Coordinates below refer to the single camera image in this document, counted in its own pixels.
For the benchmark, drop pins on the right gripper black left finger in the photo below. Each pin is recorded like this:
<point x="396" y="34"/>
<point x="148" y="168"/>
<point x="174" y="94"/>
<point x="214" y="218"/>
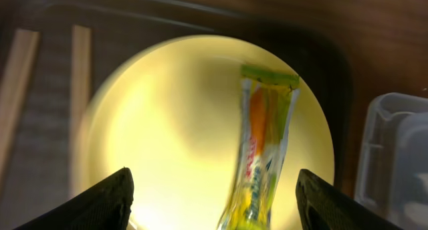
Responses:
<point x="106" y="205"/>

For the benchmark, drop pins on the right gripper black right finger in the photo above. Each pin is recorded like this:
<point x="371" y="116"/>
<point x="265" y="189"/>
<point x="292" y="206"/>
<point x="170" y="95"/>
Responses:
<point x="321" y="206"/>

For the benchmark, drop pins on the green yellow snack wrapper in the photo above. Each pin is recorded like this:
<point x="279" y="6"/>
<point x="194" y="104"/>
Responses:
<point x="267" y="102"/>

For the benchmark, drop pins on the wooden chopstick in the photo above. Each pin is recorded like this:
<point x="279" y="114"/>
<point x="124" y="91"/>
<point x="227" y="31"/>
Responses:
<point x="14" y="85"/>
<point x="80" y="88"/>

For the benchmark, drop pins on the clear plastic waste bin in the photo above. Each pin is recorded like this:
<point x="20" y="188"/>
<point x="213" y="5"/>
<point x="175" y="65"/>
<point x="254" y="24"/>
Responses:
<point x="392" y="171"/>

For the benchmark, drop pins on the dark brown serving tray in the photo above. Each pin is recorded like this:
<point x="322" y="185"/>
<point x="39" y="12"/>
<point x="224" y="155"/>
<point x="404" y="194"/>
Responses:
<point x="38" y="178"/>

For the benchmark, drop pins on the yellow plate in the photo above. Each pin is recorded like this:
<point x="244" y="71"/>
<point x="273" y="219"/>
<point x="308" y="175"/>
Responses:
<point x="172" y="115"/>

